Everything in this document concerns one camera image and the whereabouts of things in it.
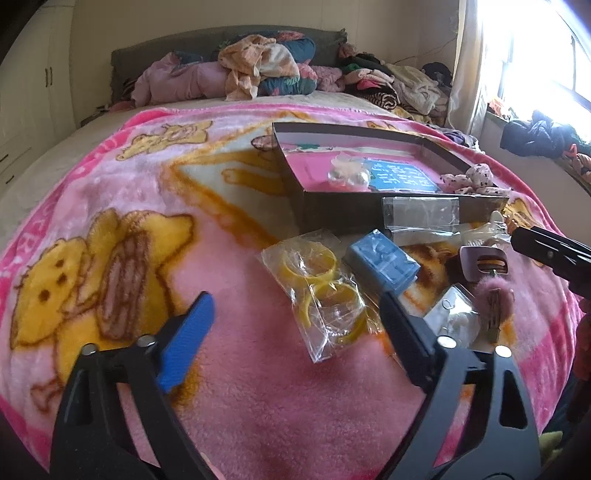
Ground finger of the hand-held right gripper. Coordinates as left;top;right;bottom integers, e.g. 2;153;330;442
510;224;591;296

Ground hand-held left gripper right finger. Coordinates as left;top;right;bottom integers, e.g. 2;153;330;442
379;292;542;480

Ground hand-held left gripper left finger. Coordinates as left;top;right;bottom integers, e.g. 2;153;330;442
51;292;216;480

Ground clear packet of earrings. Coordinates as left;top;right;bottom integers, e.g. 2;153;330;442
422;285;483;349

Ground small blue box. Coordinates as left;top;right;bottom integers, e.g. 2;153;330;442
342;229;422;294

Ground cream hair claw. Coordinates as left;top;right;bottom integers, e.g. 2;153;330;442
459;210;513;252

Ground mauve hair claw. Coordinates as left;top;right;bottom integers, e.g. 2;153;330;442
450;246;509;283

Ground pink fluffy hair clip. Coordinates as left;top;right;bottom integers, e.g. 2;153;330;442
473;278;517;344

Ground bag of yellow bangles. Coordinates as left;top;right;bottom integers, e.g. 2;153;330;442
261;229;384;364

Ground pink spotted scrunchie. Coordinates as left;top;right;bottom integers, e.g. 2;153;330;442
438;165;499;195

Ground clear plastic bag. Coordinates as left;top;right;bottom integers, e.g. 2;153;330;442
381;196;462;245

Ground brown cardboard box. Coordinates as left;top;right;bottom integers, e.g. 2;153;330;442
271;122;511;233

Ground clear packet of beads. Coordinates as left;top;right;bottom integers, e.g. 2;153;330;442
325;156;371;191

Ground pink bear print blanket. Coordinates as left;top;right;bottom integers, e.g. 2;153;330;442
0;102;583;472

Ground dark jacket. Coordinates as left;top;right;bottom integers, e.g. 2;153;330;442
500;110;579;161

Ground blue card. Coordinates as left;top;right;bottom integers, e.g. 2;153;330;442
368;159;440;195

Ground cream curtain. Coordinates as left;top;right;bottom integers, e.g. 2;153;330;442
450;0;491;139

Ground window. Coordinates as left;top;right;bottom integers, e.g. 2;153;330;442
480;0;591;121

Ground pile of mixed clothes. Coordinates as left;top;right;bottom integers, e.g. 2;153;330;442
338;43;452;124

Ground pink fluffy garment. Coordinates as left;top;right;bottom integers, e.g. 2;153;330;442
299;64;348;93

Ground cream patterned cloth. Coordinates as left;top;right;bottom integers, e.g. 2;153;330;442
217;37;301;101

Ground cream wardrobe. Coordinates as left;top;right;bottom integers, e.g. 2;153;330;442
0;0;89;195

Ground teal floral quilt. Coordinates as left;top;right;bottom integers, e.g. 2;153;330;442
225;31;320;97

